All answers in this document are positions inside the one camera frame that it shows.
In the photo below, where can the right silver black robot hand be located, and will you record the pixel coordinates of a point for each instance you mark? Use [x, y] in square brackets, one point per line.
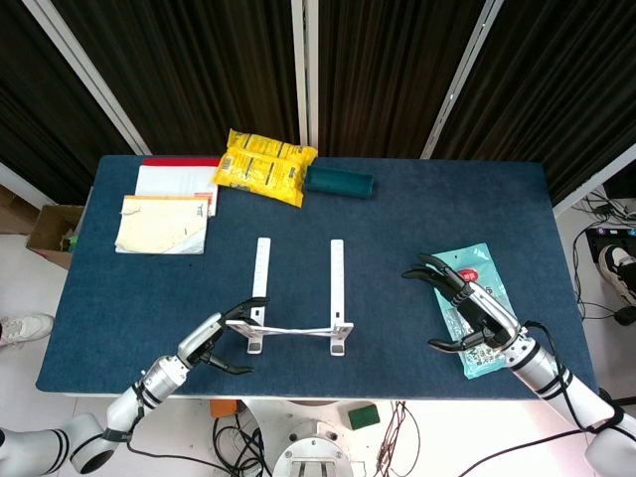
[489, 318]

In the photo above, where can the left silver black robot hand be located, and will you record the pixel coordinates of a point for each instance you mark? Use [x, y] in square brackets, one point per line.
[201, 338]

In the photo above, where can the white folding laptop stand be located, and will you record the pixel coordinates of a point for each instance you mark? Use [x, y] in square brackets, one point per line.
[262, 268]

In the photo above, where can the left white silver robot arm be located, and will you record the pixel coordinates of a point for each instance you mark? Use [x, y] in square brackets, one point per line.
[159, 380]

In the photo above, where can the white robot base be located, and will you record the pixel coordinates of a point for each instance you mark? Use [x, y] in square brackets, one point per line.
[313, 447]

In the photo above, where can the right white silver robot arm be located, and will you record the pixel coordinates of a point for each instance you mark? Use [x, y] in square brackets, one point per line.
[541, 370]

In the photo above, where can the light teal scrubber package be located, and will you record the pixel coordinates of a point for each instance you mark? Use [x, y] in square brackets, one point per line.
[477, 258]

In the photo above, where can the orange block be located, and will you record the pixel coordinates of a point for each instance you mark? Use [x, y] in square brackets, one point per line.
[222, 408]

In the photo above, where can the blue table mat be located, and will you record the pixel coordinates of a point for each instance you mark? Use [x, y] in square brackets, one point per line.
[377, 278]

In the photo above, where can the cream paper booklet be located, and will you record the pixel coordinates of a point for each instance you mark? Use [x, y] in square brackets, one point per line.
[159, 223]

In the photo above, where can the white and black sneaker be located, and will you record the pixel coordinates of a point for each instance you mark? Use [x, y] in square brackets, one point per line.
[615, 266]

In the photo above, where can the green block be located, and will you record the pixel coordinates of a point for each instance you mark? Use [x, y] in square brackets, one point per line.
[364, 416]

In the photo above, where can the white paper document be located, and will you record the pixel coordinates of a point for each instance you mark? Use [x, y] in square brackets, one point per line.
[174, 180]

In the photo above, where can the plain white sneaker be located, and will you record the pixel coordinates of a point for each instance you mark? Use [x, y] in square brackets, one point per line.
[25, 329]

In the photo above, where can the red folder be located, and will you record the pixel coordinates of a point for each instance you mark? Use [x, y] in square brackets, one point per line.
[179, 161]

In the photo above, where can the brown cardboard box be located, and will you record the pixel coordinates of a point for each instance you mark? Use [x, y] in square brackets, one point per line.
[52, 233]

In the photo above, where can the yellow snack bag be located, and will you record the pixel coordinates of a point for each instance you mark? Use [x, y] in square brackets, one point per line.
[263, 166]

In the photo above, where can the dark green plastic tray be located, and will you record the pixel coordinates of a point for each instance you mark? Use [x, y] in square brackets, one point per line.
[338, 183]

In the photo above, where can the dark pleated curtain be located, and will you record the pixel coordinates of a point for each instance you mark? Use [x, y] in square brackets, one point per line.
[199, 74]

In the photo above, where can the white metal frame post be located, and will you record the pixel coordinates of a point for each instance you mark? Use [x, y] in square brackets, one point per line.
[85, 69]
[596, 184]
[464, 79]
[20, 181]
[304, 74]

